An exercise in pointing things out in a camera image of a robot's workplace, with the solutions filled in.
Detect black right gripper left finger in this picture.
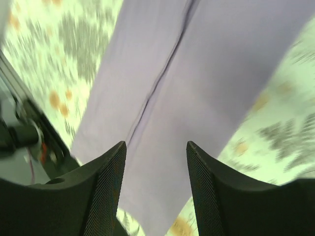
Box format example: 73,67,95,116
0,141,126,236

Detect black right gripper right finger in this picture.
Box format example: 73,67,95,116
187,141,315,236

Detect purple t shirt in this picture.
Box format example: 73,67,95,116
71,0,315,236

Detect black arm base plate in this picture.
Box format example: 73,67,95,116
16,98,80,179

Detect aluminium table frame rail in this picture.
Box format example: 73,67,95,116
0,51,31,103

